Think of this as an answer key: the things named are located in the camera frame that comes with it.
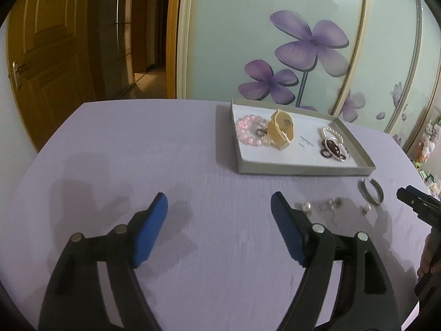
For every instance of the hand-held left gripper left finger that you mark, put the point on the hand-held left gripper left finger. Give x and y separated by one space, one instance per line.
151 231

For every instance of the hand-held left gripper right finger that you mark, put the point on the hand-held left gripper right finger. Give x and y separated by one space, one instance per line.
287 231

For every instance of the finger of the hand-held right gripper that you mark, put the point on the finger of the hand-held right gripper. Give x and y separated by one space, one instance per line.
422 207

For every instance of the grey shallow cardboard tray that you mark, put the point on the grey shallow cardboard tray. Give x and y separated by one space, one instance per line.
303 158

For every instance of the thin silver bangle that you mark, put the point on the thin silver bangle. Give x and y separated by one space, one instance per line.
341 160

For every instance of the beige wrist watch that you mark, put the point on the beige wrist watch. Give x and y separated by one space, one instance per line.
279 134

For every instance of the person's right hand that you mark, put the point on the person's right hand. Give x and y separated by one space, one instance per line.
430 255

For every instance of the pile of small trinkets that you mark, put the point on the pile of small trinkets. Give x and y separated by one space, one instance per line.
432 181

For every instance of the wide silver bangle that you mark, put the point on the wide silver bangle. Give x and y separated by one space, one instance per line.
378 194

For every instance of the column of plush toys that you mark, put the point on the column of plush toys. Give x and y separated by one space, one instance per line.
429 141

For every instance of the lilac tablecloth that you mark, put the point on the lilac tablecloth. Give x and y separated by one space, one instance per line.
120 151

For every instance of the flower-print sliding wardrobe door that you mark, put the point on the flower-print sliding wardrobe door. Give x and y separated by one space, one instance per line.
241 24
382 58
427 76

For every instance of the brown wooden door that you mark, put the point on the brown wooden door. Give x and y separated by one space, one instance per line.
51 58

